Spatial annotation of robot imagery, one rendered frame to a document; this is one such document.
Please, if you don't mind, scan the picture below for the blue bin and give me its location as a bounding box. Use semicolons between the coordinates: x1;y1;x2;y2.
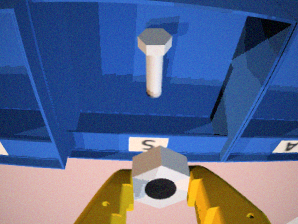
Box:
0;0;298;169

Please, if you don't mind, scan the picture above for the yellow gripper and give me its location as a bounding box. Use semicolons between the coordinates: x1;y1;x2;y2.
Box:
74;165;271;224

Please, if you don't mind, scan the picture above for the grey hex nut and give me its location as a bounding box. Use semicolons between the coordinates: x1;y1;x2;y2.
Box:
131;145;190;209

